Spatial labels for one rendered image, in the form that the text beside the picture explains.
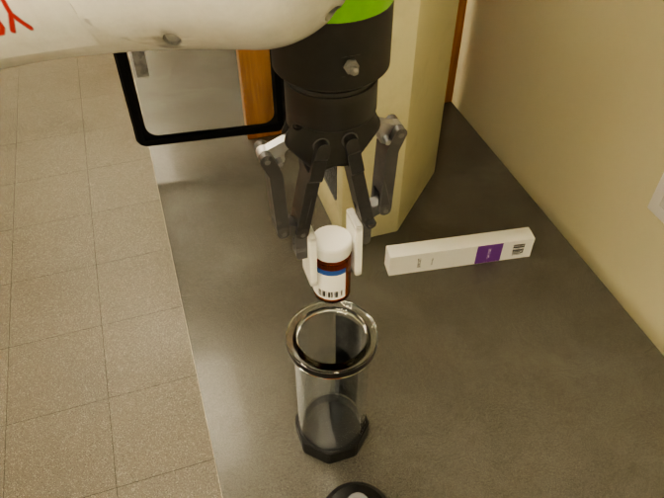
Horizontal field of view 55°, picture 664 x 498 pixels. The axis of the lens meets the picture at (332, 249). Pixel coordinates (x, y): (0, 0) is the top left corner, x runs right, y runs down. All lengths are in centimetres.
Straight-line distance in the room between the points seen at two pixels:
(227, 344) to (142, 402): 113
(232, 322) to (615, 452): 60
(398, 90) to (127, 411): 146
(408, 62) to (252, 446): 60
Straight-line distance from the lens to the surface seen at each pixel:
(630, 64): 110
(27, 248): 275
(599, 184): 120
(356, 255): 64
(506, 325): 108
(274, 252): 116
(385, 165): 58
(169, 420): 209
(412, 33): 97
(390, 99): 101
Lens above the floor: 176
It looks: 45 degrees down
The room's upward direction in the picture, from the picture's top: straight up
